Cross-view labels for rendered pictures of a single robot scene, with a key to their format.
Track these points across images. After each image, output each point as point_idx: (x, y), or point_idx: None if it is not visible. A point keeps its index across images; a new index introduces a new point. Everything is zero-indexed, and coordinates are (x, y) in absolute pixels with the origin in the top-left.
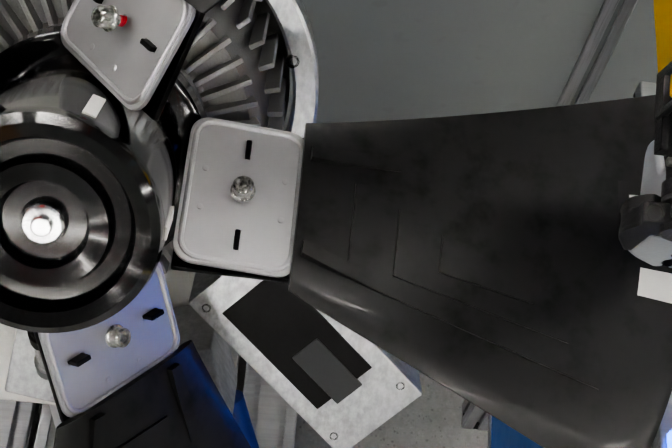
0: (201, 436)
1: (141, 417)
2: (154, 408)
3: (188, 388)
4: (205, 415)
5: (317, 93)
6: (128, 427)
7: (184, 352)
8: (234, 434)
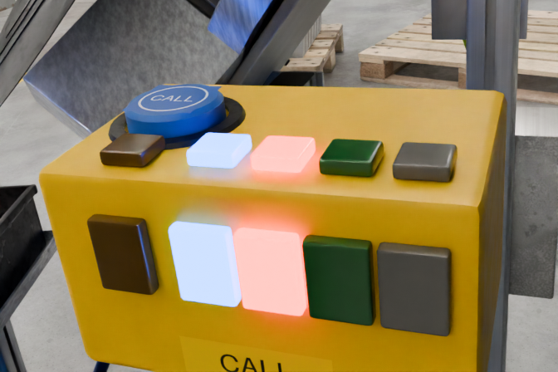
0: None
1: None
2: None
3: None
4: None
5: None
6: None
7: None
8: (55, 20)
